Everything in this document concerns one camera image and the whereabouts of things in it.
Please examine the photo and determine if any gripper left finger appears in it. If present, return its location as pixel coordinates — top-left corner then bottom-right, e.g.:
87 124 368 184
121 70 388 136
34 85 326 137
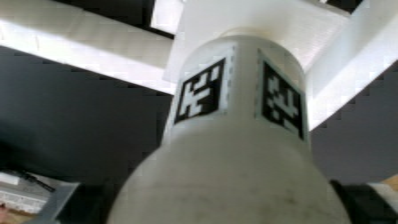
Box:
59 180 114 224

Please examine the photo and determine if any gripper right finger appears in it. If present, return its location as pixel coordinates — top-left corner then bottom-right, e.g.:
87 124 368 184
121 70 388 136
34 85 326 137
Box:
331 180 398 224

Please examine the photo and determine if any white lamp bulb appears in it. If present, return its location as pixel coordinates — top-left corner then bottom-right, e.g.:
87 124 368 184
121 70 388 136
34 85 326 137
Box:
107 34 352 224

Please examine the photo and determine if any white lamp base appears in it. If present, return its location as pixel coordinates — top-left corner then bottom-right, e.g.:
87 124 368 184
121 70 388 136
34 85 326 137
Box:
164 0 350 83

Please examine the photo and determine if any white front wall bar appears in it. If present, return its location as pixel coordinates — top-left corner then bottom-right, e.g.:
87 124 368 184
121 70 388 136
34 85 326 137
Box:
0 0 176 94

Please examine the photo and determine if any white right wall block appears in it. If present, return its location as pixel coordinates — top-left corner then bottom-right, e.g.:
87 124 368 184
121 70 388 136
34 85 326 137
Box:
302 0 398 132

